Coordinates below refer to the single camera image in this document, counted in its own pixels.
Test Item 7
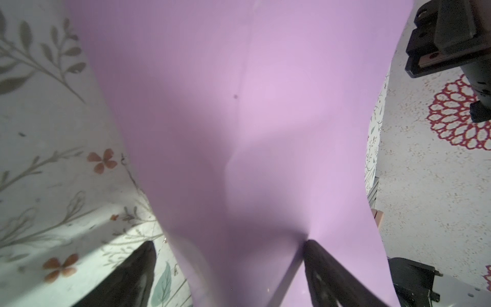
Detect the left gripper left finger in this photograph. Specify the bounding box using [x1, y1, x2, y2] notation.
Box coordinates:
[74, 241, 157, 307]

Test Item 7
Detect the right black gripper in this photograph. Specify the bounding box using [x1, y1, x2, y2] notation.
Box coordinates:
[405, 0, 490, 123]

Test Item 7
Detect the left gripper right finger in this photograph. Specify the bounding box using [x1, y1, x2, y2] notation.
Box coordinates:
[304, 240, 386, 307]

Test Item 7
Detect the pink wrapping paper sheet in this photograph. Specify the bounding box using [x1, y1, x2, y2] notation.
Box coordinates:
[66, 1, 413, 306]

